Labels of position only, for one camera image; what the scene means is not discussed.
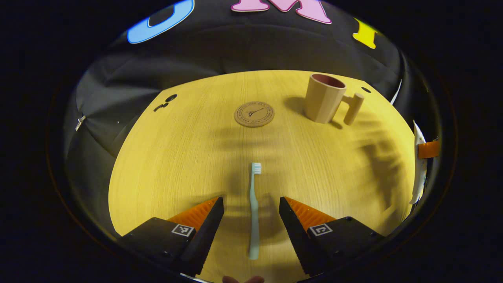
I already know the light green toothbrush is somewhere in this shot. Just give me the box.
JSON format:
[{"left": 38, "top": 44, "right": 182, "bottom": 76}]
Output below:
[{"left": 249, "top": 162, "right": 262, "bottom": 261}]

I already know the black backdrop cloth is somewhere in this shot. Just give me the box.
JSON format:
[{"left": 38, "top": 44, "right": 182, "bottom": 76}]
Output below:
[{"left": 65, "top": 0, "right": 437, "bottom": 236}]

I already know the beige cup with handle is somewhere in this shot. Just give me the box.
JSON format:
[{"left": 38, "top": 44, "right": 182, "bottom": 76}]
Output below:
[{"left": 304, "top": 73, "right": 365, "bottom": 126}]

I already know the white toothpaste tube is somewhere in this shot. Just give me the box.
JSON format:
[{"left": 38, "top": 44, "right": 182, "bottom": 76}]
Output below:
[{"left": 409, "top": 120, "right": 428, "bottom": 205}]

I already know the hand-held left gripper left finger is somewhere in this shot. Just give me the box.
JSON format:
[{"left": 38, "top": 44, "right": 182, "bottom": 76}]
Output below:
[{"left": 118, "top": 197, "right": 224, "bottom": 277}]

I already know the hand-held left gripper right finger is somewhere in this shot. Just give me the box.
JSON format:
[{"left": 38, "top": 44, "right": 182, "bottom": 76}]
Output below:
[{"left": 279, "top": 197, "right": 386, "bottom": 277}]

